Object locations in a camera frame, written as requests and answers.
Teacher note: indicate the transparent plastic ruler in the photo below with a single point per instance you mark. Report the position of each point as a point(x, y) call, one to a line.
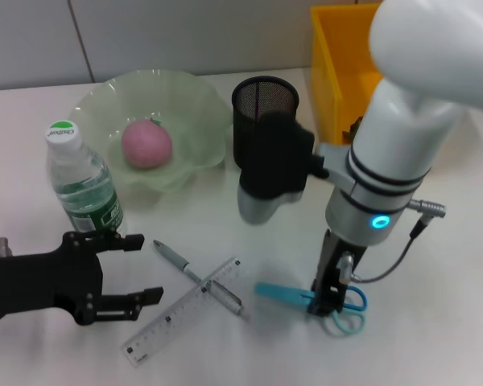
point(165, 321)

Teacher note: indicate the clear green-label water bottle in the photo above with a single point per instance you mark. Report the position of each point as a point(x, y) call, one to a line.
point(88, 193)

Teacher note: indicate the grey pen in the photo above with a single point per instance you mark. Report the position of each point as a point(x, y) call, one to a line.
point(177, 261)

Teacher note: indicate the black mesh pen holder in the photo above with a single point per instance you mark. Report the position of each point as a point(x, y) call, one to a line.
point(249, 112)

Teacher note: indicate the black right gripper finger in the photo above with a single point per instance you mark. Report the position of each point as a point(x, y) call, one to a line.
point(339, 297)
point(320, 309)

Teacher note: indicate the blue scissors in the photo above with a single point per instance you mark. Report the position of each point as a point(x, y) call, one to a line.
point(277, 291)

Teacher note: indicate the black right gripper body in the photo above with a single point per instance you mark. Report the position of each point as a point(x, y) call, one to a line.
point(330, 265)

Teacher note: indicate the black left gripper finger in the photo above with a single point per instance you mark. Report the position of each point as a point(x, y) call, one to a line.
point(153, 295)
point(133, 242)

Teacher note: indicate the green wavy glass fruit plate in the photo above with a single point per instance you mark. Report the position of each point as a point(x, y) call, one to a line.
point(193, 120)

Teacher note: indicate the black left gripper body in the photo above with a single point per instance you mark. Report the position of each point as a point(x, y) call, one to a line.
point(36, 281)

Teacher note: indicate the yellow plastic bin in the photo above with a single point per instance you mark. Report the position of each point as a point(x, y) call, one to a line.
point(338, 60)

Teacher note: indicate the pink peach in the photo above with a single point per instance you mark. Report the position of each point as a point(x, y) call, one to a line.
point(145, 144)

